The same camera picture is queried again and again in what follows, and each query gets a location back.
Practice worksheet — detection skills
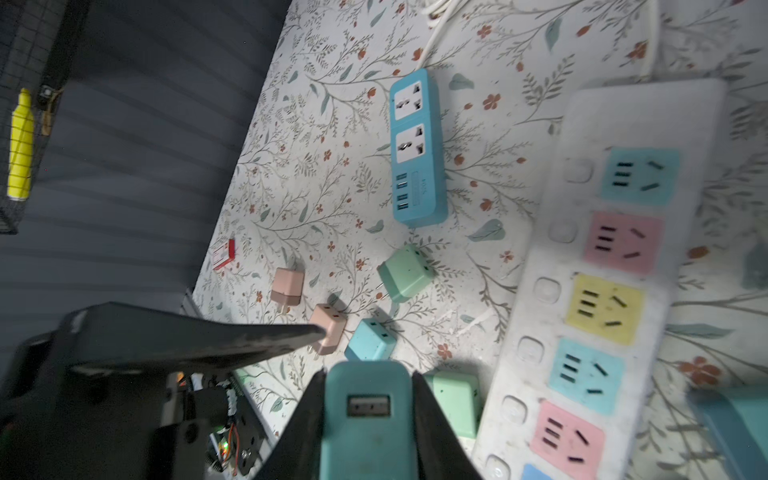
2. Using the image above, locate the teal plug adapter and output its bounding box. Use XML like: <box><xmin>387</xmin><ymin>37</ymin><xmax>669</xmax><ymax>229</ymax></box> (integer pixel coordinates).
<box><xmin>319</xmin><ymin>361</ymin><xmax>419</xmax><ymax>479</ymax></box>

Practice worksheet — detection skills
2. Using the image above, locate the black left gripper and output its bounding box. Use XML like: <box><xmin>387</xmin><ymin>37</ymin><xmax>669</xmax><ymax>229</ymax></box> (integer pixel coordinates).
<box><xmin>1</xmin><ymin>302</ymin><xmax>326</xmax><ymax>479</ymax></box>

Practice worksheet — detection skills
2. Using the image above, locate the pink cube adapter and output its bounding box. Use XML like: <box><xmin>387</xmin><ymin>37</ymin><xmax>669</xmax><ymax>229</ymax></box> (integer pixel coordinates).
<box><xmin>309</xmin><ymin>304</ymin><xmax>347</xmax><ymax>356</ymax></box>

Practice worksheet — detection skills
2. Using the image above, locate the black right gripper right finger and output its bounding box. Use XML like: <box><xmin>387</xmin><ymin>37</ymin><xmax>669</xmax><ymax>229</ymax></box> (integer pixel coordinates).
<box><xmin>411</xmin><ymin>371</ymin><xmax>481</xmax><ymax>480</ymax></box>

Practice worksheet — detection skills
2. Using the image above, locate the pink plug adapter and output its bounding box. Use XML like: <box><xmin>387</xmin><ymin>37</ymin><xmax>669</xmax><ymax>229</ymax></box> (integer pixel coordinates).
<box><xmin>270</xmin><ymin>268</ymin><xmax>305</xmax><ymax>314</ymax></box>

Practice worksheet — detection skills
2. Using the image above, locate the long white multicolour power strip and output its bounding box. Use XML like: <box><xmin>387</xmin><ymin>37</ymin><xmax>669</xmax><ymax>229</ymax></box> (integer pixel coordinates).
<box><xmin>473</xmin><ymin>79</ymin><xmax>727</xmax><ymax>479</ymax></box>

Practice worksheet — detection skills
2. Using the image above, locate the black wire basket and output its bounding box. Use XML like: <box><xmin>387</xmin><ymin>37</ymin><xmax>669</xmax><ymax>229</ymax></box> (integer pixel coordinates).
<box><xmin>1</xmin><ymin>0</ymin><xmax>91</xmax><ymax>235</ymax></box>

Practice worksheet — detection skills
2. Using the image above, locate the light green plug adapter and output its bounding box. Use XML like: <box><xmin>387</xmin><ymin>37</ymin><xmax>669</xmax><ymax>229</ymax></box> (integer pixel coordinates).
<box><xmin>425</xmin><ymin>371</ymin><xmax>482</xmax><ymax>439</ymax></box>

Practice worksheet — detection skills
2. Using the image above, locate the red white card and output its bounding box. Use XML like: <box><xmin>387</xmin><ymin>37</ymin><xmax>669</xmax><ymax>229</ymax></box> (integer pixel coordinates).
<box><xmin>211</xmin><ymin>238</ymin><xmax>236</xmax><ymax>271</ymax></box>

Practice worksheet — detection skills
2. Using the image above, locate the yellow marker pen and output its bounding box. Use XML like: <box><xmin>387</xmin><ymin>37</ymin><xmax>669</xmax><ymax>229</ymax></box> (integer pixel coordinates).
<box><xmin>7</xmin><ymin>88</ymin><xmax>35</xmax><ymax>202</ymax></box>

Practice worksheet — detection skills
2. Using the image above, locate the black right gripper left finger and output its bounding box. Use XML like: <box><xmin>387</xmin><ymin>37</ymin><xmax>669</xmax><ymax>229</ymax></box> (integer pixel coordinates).
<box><xmin>255</xmin><ymin>370</ymin><xmax>327</xmax><ymax>480</ymax></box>

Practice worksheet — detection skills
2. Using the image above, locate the teal cube adapter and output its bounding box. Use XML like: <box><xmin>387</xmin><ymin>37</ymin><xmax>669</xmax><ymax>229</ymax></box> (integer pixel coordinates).
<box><xmin>344</xmin><ymin>318</ymin><xmax>396</xmax><ymax>361</ymax></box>

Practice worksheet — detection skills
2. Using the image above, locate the blue power strip with USB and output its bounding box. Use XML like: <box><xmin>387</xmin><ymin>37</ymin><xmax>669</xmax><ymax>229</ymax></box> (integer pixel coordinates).
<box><xmin>389</xmin><ymin>68</ymin><xmax>448</xmax><ymax>229</ymax></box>

